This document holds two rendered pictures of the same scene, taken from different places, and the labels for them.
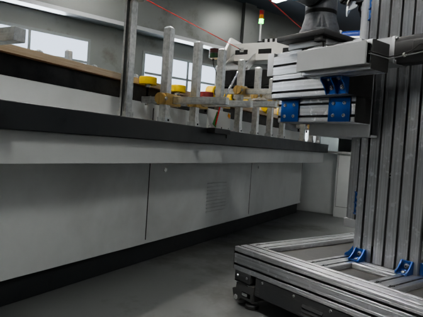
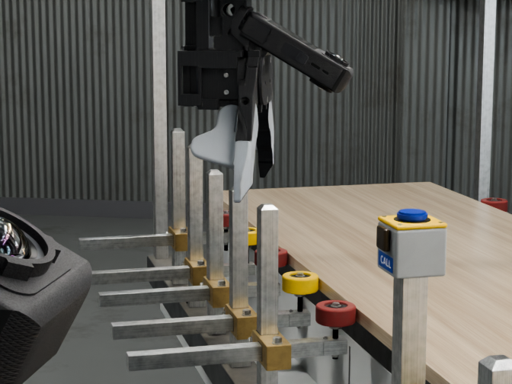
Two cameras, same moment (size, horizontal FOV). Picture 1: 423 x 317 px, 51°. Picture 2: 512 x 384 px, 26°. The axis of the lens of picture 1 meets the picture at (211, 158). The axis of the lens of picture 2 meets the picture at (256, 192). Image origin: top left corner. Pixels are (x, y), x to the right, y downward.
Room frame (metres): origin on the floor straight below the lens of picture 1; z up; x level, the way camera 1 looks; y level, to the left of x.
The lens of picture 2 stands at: (2.61, -0.77, 1.50)
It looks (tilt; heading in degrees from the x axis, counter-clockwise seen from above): 10 degrees down; 137
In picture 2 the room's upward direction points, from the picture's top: straight up
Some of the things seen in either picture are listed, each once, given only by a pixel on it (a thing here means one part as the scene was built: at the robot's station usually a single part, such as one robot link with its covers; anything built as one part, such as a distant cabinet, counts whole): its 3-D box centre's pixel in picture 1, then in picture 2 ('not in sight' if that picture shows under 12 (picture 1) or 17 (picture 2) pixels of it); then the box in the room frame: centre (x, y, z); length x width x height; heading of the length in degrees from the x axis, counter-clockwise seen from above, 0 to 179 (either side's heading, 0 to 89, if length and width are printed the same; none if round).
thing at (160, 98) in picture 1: (167, 99); not in sight; (1.96, 0.21, 0.80); 0.14 x 0.06 x 0.05; 151
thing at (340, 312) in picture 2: not in sight; (335, 331); (1.16, 0.79, 0.85); 0.08 x 0.08 x 0.11
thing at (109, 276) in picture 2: not in sight; (172, 273); (0.41, 0.98, 0.80); 0.44 x 0.03 x 0.04; 61
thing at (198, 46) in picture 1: (195, 90); not in sight; (2.16, 0.10, 0.87); 0.04 x 0.04 x 0.48; 61
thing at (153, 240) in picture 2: not in sight; (157, 241); (0.19, 1.10, 0.83); 0.44 x 0.03 x 0.04; 61
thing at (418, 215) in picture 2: not in sight; (411, 217); (1.71, 0.34, 1.22); 0.04 x 0.04 x 0.02
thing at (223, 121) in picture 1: (219, 119); not in sight; (2.34, -0.03, 0.75); 0.26 x 0.01 x 0.10; 151
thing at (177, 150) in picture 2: not in sight; (178, 212); (0.19, 1.18, 0.91); 0.04 x 0.04 x 0.48; 61
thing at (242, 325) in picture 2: not in sight; (241, 319); (0.86, 0.81, 0.81); 0.14 x 0.06 x 0.05; 151
